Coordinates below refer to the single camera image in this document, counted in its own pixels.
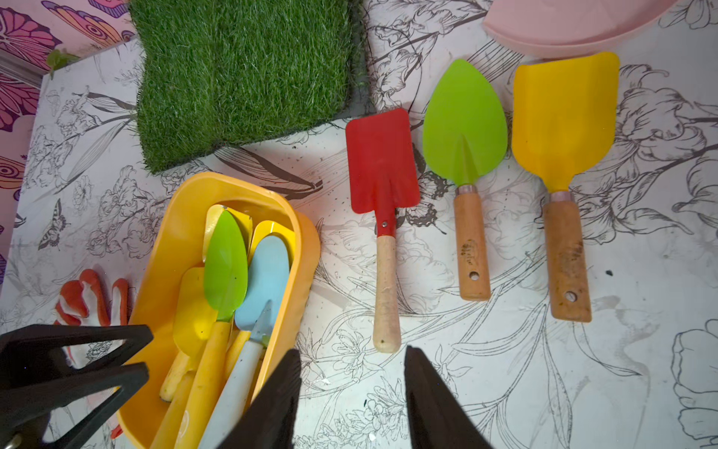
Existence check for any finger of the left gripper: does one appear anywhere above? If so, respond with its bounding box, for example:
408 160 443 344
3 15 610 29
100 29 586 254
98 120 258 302
0 323 155 383
0 361 151 449

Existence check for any yellow plastic storage box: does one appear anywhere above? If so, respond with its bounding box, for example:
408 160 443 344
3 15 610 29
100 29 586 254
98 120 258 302
118 172 321 448

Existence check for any yellow shovel wooden handle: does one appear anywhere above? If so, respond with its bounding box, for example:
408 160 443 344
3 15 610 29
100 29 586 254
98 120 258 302
512 52 620 323

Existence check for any red white garden glove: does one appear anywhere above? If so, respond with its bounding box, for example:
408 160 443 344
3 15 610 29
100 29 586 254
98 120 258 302
52 268 131 440

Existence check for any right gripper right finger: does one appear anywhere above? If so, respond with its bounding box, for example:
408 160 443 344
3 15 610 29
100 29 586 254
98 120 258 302
404 345 492 449

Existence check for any red shovel wooden handle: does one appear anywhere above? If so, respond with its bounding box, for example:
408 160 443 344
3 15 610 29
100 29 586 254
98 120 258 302
345 108 421 354

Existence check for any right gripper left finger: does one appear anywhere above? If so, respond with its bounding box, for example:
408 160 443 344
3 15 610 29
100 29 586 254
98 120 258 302
219 349 302 449

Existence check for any artificial grass mat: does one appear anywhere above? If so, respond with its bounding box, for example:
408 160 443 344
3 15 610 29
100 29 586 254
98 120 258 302
129 1 371 174

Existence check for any green trowel wooden handle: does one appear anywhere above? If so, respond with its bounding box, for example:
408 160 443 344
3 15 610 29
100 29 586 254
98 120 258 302
423 59 509 300

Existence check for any yellow plastic shovel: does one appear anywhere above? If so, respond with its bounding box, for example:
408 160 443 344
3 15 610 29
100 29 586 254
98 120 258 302
148 266 220 449

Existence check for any blue trowel white handle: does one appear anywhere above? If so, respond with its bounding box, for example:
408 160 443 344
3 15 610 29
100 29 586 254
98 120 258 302
199 235 290 448

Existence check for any pink plastic dustpan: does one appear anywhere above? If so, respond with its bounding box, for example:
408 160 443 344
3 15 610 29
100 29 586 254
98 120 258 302
482 0 675 59

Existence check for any green trowel yellow handle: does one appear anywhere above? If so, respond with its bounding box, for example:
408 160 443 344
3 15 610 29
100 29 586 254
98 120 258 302
175 210 248 448

